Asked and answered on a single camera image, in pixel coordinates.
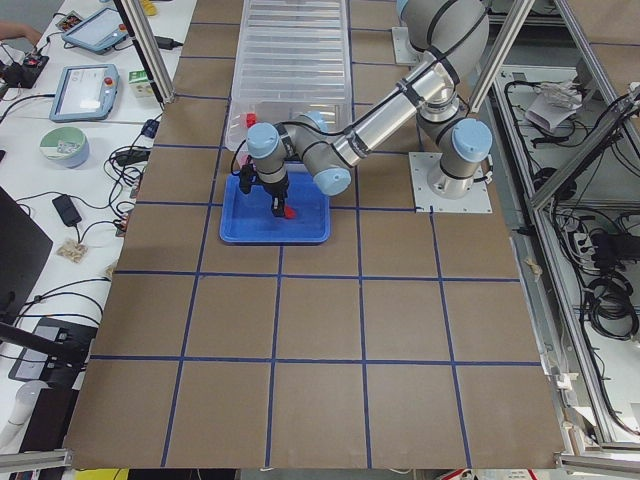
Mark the blue plastic tray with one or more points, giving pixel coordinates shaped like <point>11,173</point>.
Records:
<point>247,219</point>

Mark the aluminium frame post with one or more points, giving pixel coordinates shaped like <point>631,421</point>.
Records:
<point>140,31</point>

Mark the far teach pendant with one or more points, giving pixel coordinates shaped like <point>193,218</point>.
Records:
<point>99,32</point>

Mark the teach pendant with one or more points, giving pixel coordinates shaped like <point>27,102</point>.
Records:
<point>99,32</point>
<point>85,93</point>

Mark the clear plastic box lid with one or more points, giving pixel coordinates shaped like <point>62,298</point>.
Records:
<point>292,51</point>

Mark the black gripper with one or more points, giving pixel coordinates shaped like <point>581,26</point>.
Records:
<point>278,192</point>

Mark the black power adapter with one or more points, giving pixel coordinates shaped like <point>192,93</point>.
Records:
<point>66,210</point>

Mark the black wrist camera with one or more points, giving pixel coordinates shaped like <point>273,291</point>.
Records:
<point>247,178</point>

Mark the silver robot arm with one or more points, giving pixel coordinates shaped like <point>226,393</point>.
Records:
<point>450,36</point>

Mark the green white carton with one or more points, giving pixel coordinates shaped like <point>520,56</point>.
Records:
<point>139,84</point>

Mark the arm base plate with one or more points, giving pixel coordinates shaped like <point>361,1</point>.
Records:
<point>404,53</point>
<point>435,192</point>

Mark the red block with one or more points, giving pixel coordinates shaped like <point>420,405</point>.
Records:
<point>250,119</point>
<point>289,213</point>

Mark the light blue bowl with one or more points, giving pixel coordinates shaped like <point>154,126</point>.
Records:
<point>65,146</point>

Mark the near teach pendant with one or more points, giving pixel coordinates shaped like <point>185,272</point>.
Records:
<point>85,93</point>

